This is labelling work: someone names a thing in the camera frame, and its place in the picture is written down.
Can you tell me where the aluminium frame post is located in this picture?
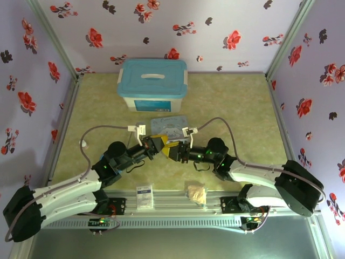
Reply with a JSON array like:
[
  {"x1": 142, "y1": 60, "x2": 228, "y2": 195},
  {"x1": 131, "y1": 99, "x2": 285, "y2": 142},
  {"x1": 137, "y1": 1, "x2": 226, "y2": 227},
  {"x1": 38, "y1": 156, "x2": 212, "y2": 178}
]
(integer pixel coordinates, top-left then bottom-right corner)
[
  {"x1": 27, "y1": 0, "x2": 83, "y2": 81},
  {"x1": 265, "y1": 0, "x2": 316, "y2": 81}
]

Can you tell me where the grey right arm cable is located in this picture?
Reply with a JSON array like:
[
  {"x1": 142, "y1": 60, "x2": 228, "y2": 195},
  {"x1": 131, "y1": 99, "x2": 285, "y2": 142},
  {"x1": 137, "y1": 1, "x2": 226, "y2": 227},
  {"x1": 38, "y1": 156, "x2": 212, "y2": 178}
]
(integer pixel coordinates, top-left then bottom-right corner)
[{"x1": 196, "y1": 117, "x2": 327, "y2": 206}]

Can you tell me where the grey left base cable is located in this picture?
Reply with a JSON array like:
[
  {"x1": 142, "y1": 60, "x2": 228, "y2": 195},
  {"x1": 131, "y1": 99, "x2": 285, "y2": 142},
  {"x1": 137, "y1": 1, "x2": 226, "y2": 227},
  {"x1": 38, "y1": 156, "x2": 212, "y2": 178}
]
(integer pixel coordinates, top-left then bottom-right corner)
[{"x1": 90, "y1": 213, "x2": 121, "y2": 236}]

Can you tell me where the slotted grey cable duct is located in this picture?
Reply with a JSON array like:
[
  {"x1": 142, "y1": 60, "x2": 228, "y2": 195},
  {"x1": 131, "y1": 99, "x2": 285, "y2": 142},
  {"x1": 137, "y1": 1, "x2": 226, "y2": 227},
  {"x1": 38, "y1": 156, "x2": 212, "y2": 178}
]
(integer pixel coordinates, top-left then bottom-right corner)
[{"x1": 40, "y1": 217, "x2": 244, "y2": 230}]

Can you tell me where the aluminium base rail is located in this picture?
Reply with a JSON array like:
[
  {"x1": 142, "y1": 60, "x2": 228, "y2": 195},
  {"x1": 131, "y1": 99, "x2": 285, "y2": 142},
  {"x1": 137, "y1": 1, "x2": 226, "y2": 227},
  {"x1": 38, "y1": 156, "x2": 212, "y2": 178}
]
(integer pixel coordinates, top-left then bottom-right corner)
[{"x1": 43, "y1": 188, "x2": 321, "y2": 217}]

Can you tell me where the blue lidded plastic storage box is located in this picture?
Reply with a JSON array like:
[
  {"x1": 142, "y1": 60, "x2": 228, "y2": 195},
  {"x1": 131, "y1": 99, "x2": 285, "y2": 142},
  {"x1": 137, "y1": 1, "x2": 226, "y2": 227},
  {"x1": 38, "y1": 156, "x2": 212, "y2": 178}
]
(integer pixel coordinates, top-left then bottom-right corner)
[{"x1": 116, "y1": 58, "x2": 189, "y2": 114}]

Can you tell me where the grey right base cable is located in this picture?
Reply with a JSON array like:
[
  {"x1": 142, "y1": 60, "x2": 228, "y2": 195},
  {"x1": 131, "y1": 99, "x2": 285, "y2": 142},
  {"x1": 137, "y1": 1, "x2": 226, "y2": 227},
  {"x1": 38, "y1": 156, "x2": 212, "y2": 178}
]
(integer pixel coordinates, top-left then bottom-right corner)
[{"x1": 241, "y1": 205, "x2": 273, "y2": 234}]

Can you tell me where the grey base cable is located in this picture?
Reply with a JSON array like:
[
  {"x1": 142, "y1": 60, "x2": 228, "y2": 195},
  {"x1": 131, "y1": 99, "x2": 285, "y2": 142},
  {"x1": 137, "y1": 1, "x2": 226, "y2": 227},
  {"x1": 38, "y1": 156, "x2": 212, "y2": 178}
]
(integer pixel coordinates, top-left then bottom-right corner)
[
  {"x1": 90, "y1": 213, "x2": 121, "y2": 236},
  {"x1": 241, "y1": 205, "x2": 273, "y2": 234}
]

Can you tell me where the grey left arm cable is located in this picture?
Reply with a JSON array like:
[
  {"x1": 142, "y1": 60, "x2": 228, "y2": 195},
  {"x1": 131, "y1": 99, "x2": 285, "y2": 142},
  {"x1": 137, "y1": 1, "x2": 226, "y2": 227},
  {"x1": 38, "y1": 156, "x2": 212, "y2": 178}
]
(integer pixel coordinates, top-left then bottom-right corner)
[{"x1": 3, "y1": 124, "x2": 130, "y2": 242}]

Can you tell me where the clear bag with beige contents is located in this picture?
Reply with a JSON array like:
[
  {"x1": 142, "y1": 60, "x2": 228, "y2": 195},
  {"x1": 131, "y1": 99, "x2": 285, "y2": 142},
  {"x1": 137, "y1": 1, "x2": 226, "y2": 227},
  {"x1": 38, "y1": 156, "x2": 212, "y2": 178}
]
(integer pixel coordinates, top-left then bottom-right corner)
[{"x1": 184, "y1": 181, "x2": 208, "y2": 208}]

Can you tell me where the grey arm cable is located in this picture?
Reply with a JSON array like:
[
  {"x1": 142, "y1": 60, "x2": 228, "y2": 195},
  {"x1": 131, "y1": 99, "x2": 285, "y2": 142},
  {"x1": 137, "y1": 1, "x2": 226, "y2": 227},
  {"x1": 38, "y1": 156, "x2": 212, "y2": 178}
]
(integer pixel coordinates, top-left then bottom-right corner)
[
  {"x1": 3, "y1": 124, "x2": 130, "y2": 242},
  {"x1": 196, "y1": 117, "x2": 327, "y2": 206}
]

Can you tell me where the small white paper packet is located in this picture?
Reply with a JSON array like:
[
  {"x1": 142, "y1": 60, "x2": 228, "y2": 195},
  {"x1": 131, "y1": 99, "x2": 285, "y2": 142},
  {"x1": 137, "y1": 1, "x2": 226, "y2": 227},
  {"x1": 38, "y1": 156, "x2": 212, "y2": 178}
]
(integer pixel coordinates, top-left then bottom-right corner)
[{"x1": 135, "y1": 184, "x2": 155, "y2": 210}]

